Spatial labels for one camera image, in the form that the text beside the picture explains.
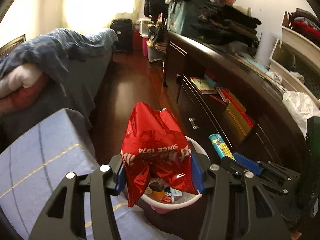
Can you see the white plastic trash bin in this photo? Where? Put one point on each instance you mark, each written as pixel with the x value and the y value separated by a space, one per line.
pixel 177 202

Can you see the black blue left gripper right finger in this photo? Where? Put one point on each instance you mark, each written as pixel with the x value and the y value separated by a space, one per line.
pixel 238 206

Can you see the dark blue duvet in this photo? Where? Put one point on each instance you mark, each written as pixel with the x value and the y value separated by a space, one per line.
pixel 76 65

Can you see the white storage shelf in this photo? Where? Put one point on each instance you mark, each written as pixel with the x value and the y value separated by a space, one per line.
pixel 295 56

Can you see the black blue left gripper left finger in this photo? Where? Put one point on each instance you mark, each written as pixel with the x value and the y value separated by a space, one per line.
pixel 63 216

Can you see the teal colourful tube wrapper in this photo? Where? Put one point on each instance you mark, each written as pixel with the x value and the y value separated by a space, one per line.
pixel 220 146

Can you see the black suitcase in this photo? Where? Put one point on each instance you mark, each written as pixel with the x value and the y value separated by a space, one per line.
pixel 123 28

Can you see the red plastic snack bag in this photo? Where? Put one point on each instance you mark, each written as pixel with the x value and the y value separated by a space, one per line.
pixel 155 146

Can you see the pile of dark clothes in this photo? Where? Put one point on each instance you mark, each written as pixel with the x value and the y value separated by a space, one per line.
pixel 215 22

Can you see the blue checked table cloth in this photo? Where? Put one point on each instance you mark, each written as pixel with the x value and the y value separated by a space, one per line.
pixel 35 163

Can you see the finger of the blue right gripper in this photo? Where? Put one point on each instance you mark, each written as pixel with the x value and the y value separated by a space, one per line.
pixel 248 164

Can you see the dark wooden headboard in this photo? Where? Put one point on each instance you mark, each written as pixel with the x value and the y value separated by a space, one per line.
pixel 7 48

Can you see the dark wooden dresser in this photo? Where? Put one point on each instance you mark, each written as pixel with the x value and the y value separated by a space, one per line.
pixel 275 136

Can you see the white plastic bag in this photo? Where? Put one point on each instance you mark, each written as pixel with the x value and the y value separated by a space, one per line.
pixel 301 107

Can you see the folded pink red quilt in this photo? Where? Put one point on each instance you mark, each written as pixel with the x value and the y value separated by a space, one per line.
pixel 21 87

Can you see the books in dresser shelf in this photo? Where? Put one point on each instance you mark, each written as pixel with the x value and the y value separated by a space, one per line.
pixel 227 110

